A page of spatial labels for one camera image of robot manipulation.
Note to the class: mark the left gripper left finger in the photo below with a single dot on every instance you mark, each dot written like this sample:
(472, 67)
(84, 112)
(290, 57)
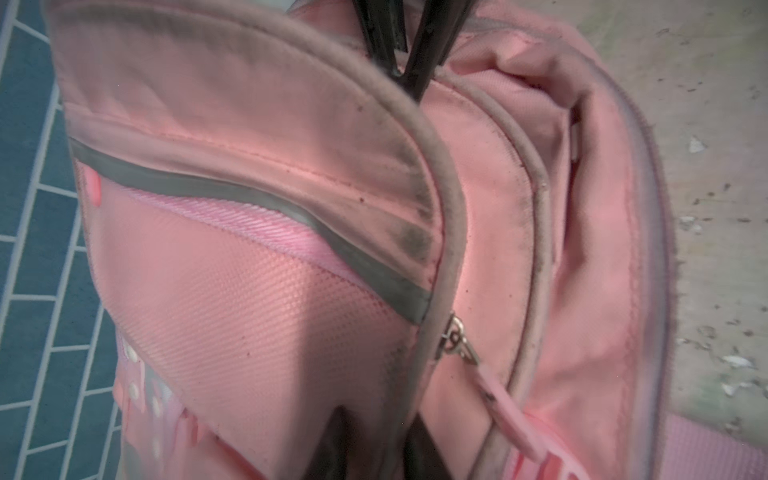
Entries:
(329, 461)

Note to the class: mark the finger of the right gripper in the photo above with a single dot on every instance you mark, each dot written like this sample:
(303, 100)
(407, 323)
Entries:
(382, 23)
(440, 24)

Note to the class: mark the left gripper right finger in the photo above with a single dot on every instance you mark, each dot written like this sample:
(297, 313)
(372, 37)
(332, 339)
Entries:
(421, 458)

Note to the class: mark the pink student backpack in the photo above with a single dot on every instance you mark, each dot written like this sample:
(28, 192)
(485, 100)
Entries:
(277, 229)

